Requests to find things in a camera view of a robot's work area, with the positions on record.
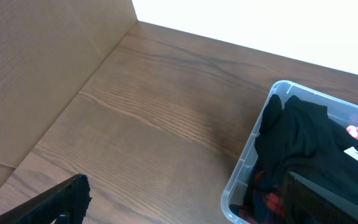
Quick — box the red navy plaid garment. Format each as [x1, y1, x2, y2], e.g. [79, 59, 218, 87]
[229, 170, 286, 224]

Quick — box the brown cardboard panel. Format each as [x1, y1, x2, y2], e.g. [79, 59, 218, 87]
[0, 0, 137, 188]

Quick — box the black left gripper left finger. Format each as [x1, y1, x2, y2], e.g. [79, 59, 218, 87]
[0, 174, 91, 224]

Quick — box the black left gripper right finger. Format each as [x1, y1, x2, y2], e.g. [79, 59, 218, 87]
[283, 172, 358, 224]

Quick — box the black t-shirt with tag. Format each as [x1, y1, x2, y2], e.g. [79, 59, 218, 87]
[254, 95, 358, 206]

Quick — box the clear plastic storage bin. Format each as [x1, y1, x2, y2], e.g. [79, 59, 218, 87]
[221, 80, 358, 224]

